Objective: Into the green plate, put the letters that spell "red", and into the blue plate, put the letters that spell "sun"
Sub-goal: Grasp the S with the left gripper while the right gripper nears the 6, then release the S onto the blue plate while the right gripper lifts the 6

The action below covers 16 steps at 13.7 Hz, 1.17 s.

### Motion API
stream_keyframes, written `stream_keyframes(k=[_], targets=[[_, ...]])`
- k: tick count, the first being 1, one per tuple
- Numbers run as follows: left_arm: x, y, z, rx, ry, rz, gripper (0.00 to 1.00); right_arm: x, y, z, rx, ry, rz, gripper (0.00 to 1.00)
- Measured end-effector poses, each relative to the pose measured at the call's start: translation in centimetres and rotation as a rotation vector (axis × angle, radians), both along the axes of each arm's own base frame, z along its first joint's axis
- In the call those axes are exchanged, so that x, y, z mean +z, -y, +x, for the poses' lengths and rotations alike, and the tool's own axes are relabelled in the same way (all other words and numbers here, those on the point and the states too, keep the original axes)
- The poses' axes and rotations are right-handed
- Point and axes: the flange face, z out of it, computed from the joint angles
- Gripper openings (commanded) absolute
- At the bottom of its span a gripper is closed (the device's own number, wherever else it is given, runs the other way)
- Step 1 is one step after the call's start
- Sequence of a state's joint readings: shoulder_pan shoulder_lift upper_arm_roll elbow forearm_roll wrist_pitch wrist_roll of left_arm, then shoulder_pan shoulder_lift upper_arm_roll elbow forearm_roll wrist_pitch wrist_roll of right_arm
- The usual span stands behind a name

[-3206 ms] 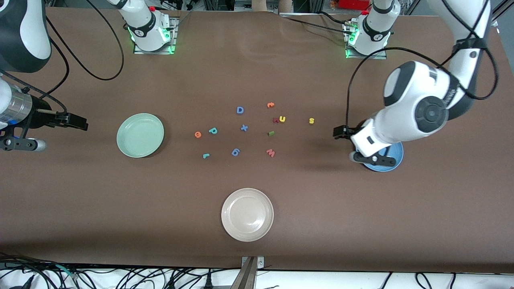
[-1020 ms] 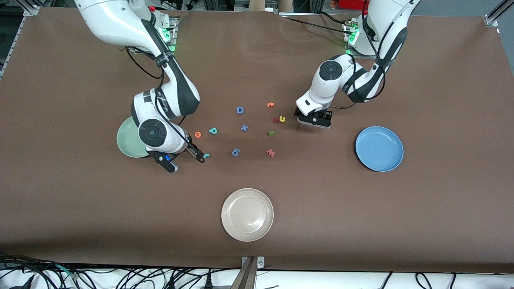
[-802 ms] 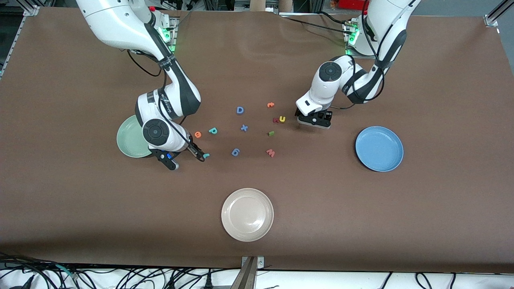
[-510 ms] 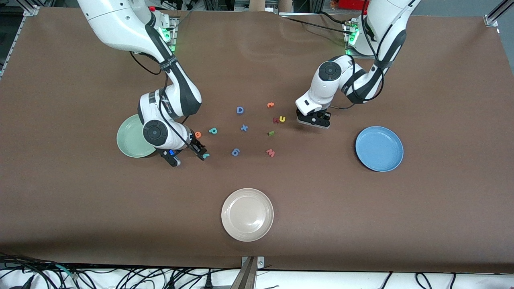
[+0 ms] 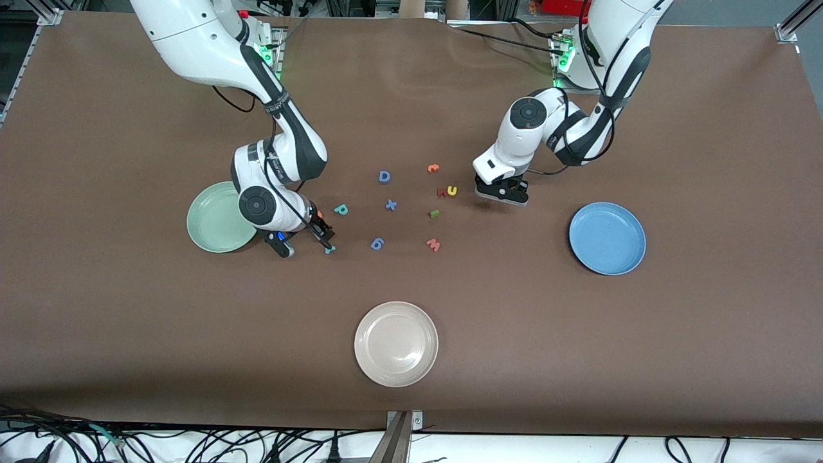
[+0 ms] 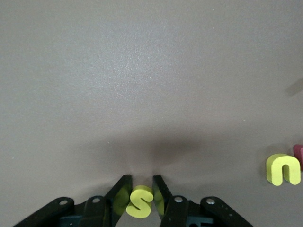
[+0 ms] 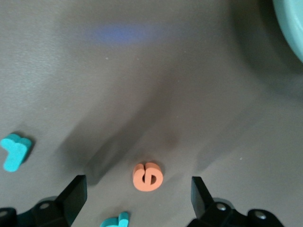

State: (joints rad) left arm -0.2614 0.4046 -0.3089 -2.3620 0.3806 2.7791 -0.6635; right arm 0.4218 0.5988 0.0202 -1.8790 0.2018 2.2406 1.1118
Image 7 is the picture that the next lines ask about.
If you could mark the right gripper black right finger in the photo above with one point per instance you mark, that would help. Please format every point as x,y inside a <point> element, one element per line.
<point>202,202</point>

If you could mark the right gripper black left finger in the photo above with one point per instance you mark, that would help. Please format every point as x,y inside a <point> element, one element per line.
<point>66,203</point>

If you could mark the teal foam letter p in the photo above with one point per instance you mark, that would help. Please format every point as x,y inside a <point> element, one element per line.
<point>123,220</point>

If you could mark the orange foam letter e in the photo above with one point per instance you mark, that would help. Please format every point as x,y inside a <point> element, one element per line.
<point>138,179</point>

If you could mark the teal foam letter r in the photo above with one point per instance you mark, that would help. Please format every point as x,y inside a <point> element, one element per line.
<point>15,153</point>

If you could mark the pale green plate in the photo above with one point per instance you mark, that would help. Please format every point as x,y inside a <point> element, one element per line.
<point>292,26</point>

